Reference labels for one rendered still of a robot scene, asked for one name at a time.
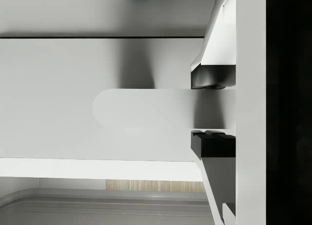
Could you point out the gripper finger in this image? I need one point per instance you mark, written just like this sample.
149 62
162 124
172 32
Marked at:
214 147
214 76

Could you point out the white cabinet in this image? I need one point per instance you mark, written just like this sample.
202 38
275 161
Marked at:
97 15

